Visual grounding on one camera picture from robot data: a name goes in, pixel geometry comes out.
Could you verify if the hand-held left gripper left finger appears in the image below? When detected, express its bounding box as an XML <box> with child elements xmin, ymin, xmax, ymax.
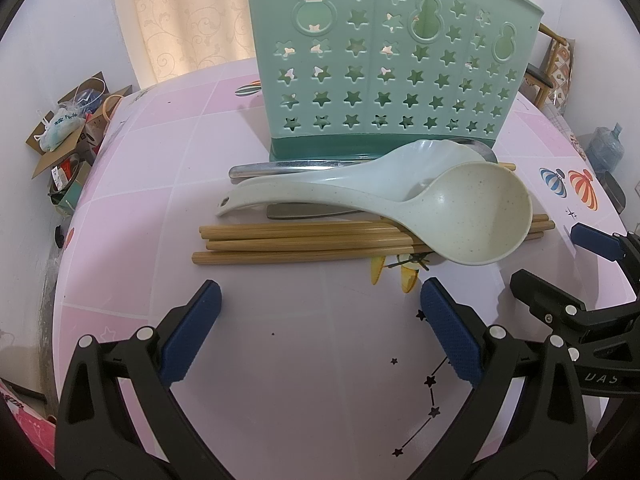
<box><xmin>54</xmin><ymin>279</ymin><xmax>236</xmax><ymax>480</ymax></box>

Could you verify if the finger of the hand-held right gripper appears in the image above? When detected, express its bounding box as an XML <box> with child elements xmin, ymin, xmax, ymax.
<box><xmin>510</xmin><ymin>269</ymin><xmax>603</xmax><ymax>347</ymax></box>
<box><xmin>570</xmin><ymin>222</ymin><xmax>640</xmax><ymax>283</ymax></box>

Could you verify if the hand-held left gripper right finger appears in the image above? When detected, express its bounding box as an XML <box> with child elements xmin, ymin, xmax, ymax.
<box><xmin>395</xmin><ymin>277</ymin><xmax>591</xmax><ymax>480</ymax></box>

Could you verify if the pale plastic rice paddle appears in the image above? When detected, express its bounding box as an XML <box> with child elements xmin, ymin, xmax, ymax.
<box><xmin>230</xmin><ymin>139</ymin><xmax>488</xmax><ymax>201</ymax></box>

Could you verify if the green star-cutout utensil holder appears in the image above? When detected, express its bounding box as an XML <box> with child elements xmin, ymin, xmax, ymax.
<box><xmin>243</xmin><ymin>0</ymin><xmax>545</xmax><ymax>163</ymax></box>

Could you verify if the blue water jug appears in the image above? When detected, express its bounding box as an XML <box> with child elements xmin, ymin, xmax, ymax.
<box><xmin>586</xmin><ymin>122</ymin><xmax>627</xmax><ymax>173</ymax></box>

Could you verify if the wooden chair black seat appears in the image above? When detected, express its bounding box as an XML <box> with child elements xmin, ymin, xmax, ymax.
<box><xmin>520</xmin><ymin>22</ymin><xmax>575</xmax><ymax>110</ymax></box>

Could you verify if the green paper bag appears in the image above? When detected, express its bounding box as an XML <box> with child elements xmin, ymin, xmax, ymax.
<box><xmin>52</xmin><ymin>180</ymin><xmax>93</xmax><ymax>217</ymax></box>

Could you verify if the pink printed cloth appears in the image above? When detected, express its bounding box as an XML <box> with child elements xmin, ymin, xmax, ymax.
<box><xmin>0</xmin><ymin>377</ymin><xmax>57</xmax><ymax>468</ymax></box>

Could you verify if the metal pot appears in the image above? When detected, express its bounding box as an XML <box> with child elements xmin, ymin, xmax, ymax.
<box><xmin>47</xmin><ymin>157</ymin><xmax>93</xmax><ymax>201</ymax></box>

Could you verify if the cardboard box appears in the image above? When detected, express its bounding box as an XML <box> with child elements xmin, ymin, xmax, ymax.
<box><xmin>27</xmin><ymin>85</ymin><xmax>136</xmax><ymax>181</ymax></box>

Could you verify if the white and blue plastic bag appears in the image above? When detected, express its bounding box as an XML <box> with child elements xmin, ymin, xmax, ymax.
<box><xmin>39</xmin><ymin>102</ymin><xmax>83</xmax><ymax>153</ymax></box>

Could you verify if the cream patterned curtain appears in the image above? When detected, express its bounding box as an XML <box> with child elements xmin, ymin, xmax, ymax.
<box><xmin>127</xmin><ymin>0</ymin><xmax>523</xmax><ymax>92</ymax></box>

